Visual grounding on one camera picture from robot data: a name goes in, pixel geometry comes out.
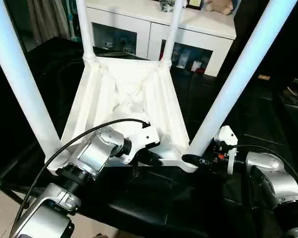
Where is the white plastic table top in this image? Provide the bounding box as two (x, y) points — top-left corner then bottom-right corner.
(44, 56), (200, 177)

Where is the white printed mug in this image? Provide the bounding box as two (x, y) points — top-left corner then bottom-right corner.
(178, 51), (190, 68)

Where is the white sideboard cabinet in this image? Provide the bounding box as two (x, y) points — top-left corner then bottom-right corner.
(85, 0), (237, 78)

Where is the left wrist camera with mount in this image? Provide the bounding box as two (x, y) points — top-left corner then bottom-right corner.
(123, 122), (162, 166)

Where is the beige curtain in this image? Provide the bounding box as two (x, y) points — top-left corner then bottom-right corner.
(27, 0), (71, 48)

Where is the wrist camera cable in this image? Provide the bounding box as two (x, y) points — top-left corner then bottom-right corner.
(9, 119), (151, 237)
(229, 144), (298, 194)

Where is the beige teddy bear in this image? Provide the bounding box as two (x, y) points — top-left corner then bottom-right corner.
(204, 0), (234, 15)

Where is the black shiny mat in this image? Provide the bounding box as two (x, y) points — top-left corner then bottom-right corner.
(0, 36), (298, 238)

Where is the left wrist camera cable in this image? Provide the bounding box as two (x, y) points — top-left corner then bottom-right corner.
(9, 119), (151, 237)

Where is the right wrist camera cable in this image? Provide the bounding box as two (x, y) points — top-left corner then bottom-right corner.
(229, 144), (298, 194)

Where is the dark cluttered bundle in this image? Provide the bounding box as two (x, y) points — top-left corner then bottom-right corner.
(158, 0), (175, 13)

